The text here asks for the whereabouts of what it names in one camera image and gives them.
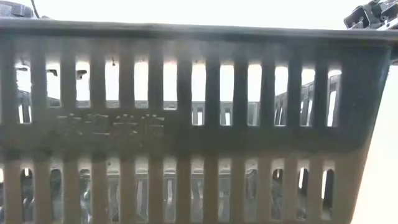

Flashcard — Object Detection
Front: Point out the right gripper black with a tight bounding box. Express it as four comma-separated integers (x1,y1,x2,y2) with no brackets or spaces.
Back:
343,0,398,30

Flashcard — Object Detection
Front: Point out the black slotted plastic basket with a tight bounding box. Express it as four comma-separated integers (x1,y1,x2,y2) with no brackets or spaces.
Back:
0,18,398,224

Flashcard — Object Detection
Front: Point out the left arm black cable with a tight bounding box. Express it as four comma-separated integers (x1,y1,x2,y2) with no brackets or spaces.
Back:
30,0,41,19

